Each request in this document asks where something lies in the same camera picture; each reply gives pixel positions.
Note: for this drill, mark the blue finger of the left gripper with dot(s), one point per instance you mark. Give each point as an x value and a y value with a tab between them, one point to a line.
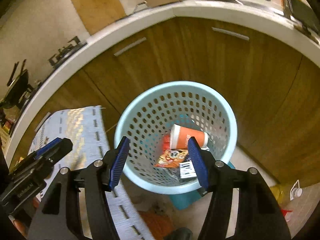
40	152

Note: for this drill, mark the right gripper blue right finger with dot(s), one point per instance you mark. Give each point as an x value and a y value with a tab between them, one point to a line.
198	157

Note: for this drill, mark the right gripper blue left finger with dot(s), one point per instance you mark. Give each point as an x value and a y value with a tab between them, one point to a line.
119	159

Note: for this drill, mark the silver milk carton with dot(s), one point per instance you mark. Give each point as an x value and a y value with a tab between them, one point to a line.
185	172

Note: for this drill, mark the orange panda snack bag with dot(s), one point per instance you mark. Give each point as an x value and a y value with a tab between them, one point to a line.
171	158

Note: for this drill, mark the orange paper cup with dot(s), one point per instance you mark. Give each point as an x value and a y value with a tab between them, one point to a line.
180	135

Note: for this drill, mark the light blue perforated trash basket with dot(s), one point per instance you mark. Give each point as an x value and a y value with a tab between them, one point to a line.
159	123

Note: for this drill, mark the black wok pan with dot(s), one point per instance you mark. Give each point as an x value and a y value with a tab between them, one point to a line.
16	87

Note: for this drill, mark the black gas stove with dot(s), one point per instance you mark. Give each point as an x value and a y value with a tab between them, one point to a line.
66	52

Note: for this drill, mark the clear plastic bottle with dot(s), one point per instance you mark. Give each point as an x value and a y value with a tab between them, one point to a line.
294	193

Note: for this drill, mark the wooden cutting board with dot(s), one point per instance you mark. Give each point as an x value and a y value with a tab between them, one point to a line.
97	14

